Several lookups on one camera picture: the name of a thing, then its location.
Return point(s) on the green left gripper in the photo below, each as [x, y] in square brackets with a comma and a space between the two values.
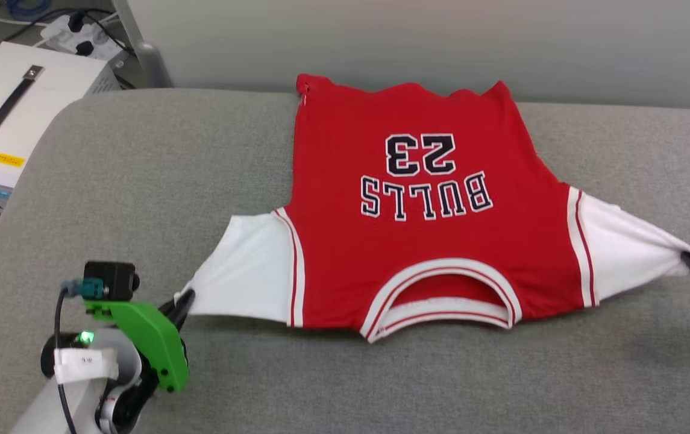
[152, 337]

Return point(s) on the red white basketball jersey shirt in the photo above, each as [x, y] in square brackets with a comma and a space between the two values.
[429, 241]

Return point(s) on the grey fabric padded surface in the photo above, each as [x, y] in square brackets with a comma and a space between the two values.
[140, 181]

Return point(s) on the yellow warning label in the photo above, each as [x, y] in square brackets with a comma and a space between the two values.
[9, 160]

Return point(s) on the grey partition foot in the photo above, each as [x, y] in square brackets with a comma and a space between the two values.
[153, 66]

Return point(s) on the white equipment box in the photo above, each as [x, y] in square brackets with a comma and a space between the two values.
[25, 108]

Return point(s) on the white power strip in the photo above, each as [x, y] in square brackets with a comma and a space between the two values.
[88, 36]

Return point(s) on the light grey partition panel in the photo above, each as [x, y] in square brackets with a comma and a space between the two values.
[441, 42]

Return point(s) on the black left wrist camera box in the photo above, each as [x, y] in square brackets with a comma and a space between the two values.
[112, 278]

